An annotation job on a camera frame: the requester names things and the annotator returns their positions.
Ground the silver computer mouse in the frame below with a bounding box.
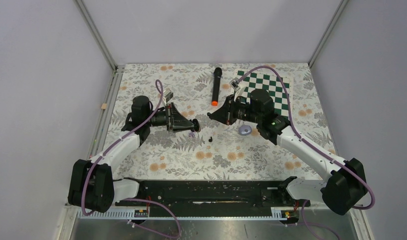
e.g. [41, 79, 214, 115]
[238, 125, 253, 136]

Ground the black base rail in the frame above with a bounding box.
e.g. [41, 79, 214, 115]
[105, 179, 329, 218]

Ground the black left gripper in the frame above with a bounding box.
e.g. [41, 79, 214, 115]
[145, 102, 195, 133]

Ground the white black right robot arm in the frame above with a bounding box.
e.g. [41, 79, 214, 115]
[207, 89, 372, 216]

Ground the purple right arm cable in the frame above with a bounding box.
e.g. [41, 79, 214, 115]
[236, 65, 377, 211]

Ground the green white chessboard mat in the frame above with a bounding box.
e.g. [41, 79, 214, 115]
[239, 72, 293, 118]

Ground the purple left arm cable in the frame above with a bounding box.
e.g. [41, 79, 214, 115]
[80, 79, 165, 218]

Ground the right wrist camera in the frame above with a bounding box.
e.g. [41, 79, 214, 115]
[230, 78, 241, 92]

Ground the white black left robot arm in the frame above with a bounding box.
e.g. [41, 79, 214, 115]
[67, 95, 201, 216]

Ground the floral tablecloth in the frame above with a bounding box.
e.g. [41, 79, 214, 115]
[104, 63, 335, 180]

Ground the black microphone orange end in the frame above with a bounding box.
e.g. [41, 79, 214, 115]
[211, 67, 223, 107]

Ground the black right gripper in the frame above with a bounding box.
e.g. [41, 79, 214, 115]
[209, 94, 262, 126]

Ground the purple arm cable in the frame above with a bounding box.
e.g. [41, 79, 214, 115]
[236, 65, 377, 211]
[80, 79, 165, 218]

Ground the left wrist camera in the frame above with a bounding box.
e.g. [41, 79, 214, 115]
[163, 89, 174, 102]

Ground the black earbud charging case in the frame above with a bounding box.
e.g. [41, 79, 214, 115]
[192, 118, 201, 133]

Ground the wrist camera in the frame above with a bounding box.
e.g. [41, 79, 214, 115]
[163, 89, 174, 102]
[230, 78, 241, 92]

